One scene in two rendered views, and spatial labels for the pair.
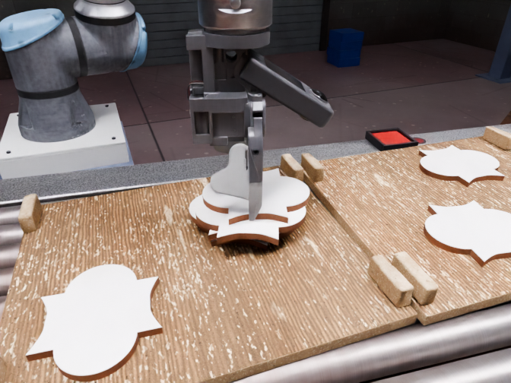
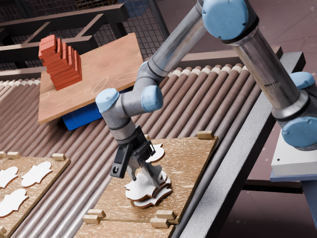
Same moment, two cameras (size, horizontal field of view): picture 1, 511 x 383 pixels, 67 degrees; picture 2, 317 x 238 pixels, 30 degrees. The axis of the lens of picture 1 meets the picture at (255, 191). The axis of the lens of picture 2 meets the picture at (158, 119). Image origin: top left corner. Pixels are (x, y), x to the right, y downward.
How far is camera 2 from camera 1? 2.16 m
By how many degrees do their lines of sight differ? 110
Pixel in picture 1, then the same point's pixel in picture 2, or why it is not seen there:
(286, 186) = (139, 193)
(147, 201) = (191, 166)
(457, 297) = (80, 230)
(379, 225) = (115, 230)
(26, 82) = not seen: hidden behind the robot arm
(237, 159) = not seen: hidden behind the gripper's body
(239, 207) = (141, 177)
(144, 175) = (225, 171)
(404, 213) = not seen: outside the picture
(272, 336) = (112, 186)
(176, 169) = (221, 183)
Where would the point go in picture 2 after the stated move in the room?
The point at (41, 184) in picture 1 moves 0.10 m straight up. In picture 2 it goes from (246, 138) to (237, 115)
